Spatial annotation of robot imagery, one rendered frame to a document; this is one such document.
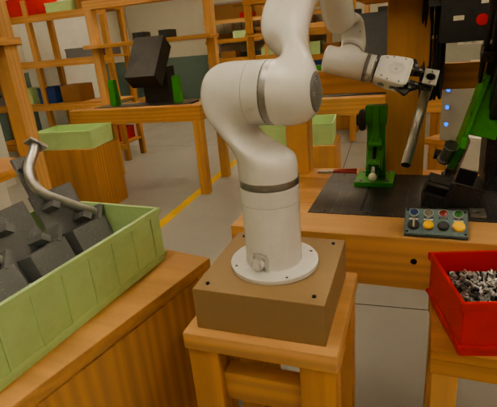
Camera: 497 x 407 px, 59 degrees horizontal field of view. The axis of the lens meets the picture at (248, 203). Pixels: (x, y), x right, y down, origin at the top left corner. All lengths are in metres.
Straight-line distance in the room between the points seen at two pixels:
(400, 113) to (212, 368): 1.14
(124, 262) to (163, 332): 0.22
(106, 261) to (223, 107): 0.56
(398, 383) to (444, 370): 1.09
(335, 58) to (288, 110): 0.67
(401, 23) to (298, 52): 0.91
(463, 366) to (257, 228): 0.48
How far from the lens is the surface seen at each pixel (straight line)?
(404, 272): 1.24
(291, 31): 0.86
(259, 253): 0.90
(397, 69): 1.42
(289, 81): 0.77
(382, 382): 2.09
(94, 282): 1.17
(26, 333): 1.06
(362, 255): 1.22
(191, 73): 12.41
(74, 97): 6.79
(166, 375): 1.34
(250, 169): 0.83
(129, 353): 1.19
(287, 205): 0.85
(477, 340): 0.97
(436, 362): 1.00
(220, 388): 1.01
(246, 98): 0.80
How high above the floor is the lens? 1.40
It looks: 20 degrees down
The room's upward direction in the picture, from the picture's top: 5 degrees counter-clockwise
